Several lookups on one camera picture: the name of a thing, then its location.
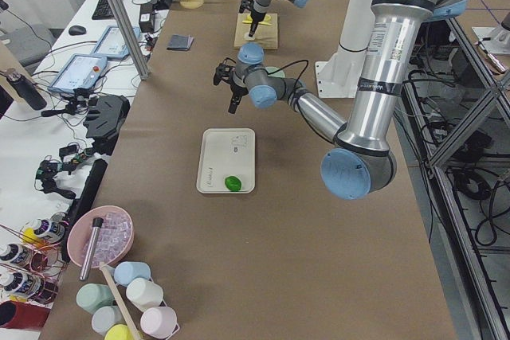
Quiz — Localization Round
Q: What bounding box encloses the yellow cup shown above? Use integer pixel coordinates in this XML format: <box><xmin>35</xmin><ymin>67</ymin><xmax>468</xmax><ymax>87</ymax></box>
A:
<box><xmin>104</xmin><ymin>324</ymin><xmax>134</xmax><ymax>340</ymax></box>

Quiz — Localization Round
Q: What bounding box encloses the white cup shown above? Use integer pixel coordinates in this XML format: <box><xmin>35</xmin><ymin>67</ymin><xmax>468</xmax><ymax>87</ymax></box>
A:
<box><xmin>126</xmin><ymin>278</ymin><xmax>163</xmax><ymax>312</ymax></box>

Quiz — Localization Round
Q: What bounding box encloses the light blue cup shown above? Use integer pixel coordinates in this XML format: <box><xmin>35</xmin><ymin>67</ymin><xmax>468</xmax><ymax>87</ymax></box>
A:
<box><xmin>114</xmin><ymin>261</ymin><xmax>151</xmax><ymax>287</ymax></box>

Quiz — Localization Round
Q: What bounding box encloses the mint green bowl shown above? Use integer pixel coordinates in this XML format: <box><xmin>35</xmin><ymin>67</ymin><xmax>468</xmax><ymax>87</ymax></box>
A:
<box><xmin>265</xmin><ymin>66</ymin><xmax>286</xmax><ymax>78</ymax></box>

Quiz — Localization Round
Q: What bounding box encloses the black keyboard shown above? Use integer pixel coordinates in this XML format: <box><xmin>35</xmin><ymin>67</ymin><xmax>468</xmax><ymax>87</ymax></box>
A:
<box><xmin>92</xmin><ymin>0</ymin><xmax>114</xmax><ymax>21</ymax></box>

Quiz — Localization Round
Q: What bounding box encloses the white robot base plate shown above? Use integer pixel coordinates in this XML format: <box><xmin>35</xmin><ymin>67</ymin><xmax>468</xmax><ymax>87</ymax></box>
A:
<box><xmin>315</xmin><ymin>57</ymin><xmax>363</xmax><ymax>99</ymax></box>

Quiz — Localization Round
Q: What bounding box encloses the black plastic device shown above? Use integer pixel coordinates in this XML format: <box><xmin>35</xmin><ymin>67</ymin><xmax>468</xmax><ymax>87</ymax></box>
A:
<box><xmin>83</xmin><ymin>95</ymin><xmax>130</xmax><ymax>155</ymax></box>

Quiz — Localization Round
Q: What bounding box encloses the aluminium frame post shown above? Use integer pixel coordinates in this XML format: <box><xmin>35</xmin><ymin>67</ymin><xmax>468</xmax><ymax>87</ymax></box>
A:
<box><xmin>108</xmin><ymin>0</ymin><xmax>149</xmax><ymax>80</ymax></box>

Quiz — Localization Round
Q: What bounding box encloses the wooden stick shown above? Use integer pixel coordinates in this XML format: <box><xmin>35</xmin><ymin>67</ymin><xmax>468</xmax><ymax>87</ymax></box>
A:
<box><xmin>99</xmin><ymin>263</ymin><xmax>143</xmax><ymax>340</ymax></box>

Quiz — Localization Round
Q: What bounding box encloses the grey cup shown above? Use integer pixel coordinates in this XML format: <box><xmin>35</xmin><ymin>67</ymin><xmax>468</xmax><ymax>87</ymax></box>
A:
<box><xmin>91</xmin><ymin>306</ymin><xmax>124</xmax><ymax>336</ymax></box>

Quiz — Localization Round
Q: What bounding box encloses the pink cup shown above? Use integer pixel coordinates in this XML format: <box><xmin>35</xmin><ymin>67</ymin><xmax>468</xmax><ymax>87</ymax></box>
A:
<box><xmin>140</xmin><ymin>307</ymin><xmax>178</xmax><ymax>339</ymax></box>

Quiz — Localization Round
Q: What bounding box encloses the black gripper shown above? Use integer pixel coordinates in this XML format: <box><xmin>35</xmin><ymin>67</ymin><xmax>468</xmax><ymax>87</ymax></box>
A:
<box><xmin>239</xmin><ymin>0</ymin><xmax>266</xmax><ymax>37</ymax></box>
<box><xmin>213</xmin><ymin>57</ymin><xmax>245</xmax><ymax>113</ymax></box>

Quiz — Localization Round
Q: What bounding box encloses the grey folded cloth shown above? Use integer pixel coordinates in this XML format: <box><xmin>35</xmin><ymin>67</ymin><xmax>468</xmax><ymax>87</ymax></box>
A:
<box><xmin>167</xmin><ymin>34</ymin><xmax>194</xmax><ymax>51</ymax></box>

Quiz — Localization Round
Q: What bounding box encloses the near teach pendant tablet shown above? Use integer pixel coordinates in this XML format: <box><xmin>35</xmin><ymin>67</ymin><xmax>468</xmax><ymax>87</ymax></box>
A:
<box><xmin>48</xmin><ymin>53</ymin><xmax>108</xmax><ymax>94</ymax></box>

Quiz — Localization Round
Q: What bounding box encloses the cream rabbit tray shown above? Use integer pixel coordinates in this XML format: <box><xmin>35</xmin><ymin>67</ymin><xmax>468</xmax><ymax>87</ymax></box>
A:
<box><xmin>196</xmin><ymin>128</ymin><xmax>256</xmax><ymax>194</ymax></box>

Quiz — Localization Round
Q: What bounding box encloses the yellow plastic knife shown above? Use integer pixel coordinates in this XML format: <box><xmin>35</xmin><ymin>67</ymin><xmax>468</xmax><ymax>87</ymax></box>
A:
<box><xmin>241</xmin><ymin>19</ymin><xmax>272</xmax><ymax>26</ymax></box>

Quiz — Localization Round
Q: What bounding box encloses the teach pendant tablet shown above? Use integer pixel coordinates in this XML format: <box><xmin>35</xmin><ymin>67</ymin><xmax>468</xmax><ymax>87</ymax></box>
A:
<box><xmin>91</xmin><ymin>25</ymin><xmax>129</xmax><ymax>61</ymax></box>
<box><xmin>48</xmin><ymin>53</ymin><xmax>108</xmax><ymax>94</ymax></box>

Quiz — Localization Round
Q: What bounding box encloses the bamboo cutting board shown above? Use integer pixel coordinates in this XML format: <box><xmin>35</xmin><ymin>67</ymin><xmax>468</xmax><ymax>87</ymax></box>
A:
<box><xmin>233</xmin><ymin>14</ymin><xmax>278</xmax><ymax>50</ymax></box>

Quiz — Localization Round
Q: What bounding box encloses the mint green cup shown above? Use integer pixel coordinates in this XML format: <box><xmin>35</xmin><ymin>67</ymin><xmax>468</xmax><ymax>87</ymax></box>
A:
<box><xmin>76</xmin><ymin>283</ymin><xmax>115</xmax><ymax>315</ymax></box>

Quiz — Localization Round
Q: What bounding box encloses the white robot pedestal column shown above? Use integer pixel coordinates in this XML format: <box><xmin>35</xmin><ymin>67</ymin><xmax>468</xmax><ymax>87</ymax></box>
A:
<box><xmin>326</xmin><ymin>0</ymin><xmax>379</xmax><ymax>78</ymax></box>

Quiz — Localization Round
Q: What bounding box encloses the white wire cup rack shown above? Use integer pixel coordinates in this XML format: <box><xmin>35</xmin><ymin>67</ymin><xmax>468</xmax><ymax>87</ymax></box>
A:
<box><xmin>101</xmin><ymin>268</ymin><xmax>180</xmax><ymax>339</ymax></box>

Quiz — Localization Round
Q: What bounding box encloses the far teach pendant tablet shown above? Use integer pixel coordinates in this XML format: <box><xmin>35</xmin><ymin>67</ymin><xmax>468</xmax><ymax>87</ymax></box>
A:
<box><xmin>91</xmin><ymin>25</ymin><xmax>129</xmax><ymax>61</ymax></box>

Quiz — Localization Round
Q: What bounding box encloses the steel tube with black cap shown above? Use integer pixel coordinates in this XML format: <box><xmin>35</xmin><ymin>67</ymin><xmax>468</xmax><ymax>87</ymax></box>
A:
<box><xmin>78</xmin><ymin>217</ymin><xmax>104</xmax><ymax>281</ymax></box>

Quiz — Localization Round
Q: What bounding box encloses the pink ice bowl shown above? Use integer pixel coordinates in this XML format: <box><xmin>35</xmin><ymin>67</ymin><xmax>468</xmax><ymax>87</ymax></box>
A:
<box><xmin>67</xmin><ymin>205</ymin><xmax>135</xmax><ymax>268</ymax></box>

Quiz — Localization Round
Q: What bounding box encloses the black computer mouse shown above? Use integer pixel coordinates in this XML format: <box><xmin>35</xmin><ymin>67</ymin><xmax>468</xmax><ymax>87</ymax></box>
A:
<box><xmin>68</xmin><ymin>25</ymin><xmax>87</xmax><ymax>36</ymax></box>

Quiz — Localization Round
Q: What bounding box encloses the green lime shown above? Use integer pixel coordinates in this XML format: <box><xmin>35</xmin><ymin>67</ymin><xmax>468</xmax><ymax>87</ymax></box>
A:
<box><xmin>224</xmin><ymin>175</ymin><xmax>242</xmax><ymax>192</ymax></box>

